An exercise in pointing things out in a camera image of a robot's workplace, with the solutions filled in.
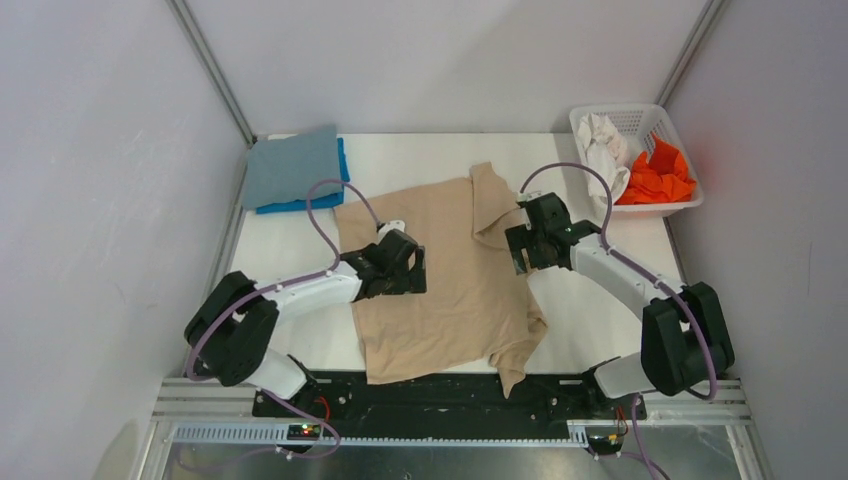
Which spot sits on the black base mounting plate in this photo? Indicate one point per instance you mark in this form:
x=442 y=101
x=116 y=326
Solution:
x=458 y=406

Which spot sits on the folded blue t-shirt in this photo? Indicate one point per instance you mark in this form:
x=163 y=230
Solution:
x=311 y=192

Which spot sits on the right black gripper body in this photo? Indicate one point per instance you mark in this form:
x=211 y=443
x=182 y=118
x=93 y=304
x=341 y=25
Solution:
x=524 y=235

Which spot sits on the left corner aluminium post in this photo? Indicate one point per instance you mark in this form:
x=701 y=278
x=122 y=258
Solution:
x=197 y=40

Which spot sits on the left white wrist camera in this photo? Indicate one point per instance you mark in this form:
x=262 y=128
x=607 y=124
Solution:
x=385 y=228

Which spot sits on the folded grey t-shirt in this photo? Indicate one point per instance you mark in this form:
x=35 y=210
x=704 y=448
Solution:
x=281 y=172

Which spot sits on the orange crumpled t-shirt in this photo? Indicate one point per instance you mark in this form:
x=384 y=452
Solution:
x=660 y=177

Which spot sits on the left controller board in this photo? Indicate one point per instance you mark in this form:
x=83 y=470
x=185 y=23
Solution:
x=304 y=432

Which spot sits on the white plastic laundry basket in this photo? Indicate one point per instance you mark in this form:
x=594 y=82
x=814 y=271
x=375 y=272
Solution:
x=636 y=149

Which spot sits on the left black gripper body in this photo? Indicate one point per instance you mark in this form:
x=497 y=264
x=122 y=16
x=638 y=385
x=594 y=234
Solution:
x=404 y=280

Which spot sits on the right controller board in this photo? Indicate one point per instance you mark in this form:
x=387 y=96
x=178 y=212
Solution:
x=604 y=445

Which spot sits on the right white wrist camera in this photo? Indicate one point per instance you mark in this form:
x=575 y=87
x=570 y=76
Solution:
x=522 y=198

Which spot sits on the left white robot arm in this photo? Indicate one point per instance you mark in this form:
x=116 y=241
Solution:
x=230 y=333

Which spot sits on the controller board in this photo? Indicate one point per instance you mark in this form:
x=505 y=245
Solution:
x=604 y=445
x=304 y=432

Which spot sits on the white crumpled t-shirt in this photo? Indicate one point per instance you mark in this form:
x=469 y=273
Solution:
x=607 y=153

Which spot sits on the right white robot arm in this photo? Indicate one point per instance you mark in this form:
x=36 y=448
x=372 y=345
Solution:
x=684 y=344

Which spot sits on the corner aluminium post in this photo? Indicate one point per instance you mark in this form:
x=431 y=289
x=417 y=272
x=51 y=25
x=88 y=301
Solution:
x=197 y=40
x=706 y=22

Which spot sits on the aluminium frame rail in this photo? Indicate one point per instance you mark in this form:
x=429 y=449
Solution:
x=208 y=413

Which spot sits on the right corner aluminium post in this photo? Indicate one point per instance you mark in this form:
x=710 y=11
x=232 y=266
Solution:
x=706 y=22

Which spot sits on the beige t-shirt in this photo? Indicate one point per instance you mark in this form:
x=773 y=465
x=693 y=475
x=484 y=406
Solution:
x=475 y=307

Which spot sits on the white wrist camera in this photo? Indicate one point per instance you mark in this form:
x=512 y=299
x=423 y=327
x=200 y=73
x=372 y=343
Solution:
x=385 y=228
x=522 y=198

